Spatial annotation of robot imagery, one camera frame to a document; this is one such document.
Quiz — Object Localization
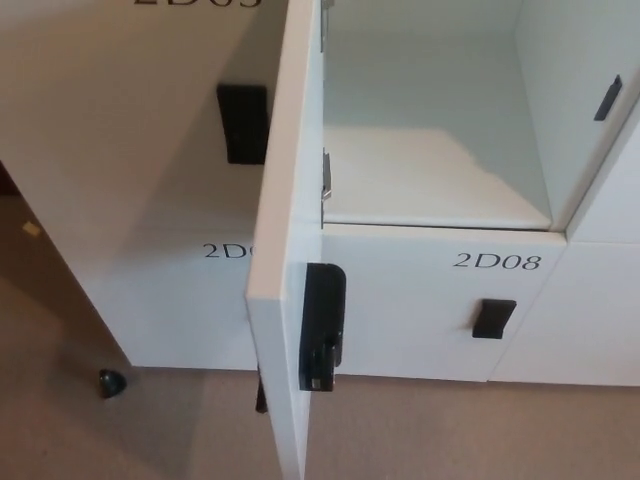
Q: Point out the white locker door with lock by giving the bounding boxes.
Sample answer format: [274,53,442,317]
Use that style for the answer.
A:
[243,0,329,480]

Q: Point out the metal door hinge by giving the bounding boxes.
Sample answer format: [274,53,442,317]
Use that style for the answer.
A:
[321,147,334,202]

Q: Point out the black round door stop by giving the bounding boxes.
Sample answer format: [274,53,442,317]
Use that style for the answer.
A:
[97,368,128,400]

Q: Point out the white unmarked locker door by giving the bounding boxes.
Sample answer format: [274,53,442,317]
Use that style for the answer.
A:
[487,238,640,392]
[564,112,640,247]

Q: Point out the black lock box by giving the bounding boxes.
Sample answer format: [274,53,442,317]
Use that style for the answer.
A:
[298,262,348,394]

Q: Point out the white locker carcass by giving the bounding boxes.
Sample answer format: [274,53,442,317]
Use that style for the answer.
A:
[319,0,627,236]

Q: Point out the black handle right locker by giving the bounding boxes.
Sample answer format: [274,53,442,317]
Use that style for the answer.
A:
[593,74,623,122]

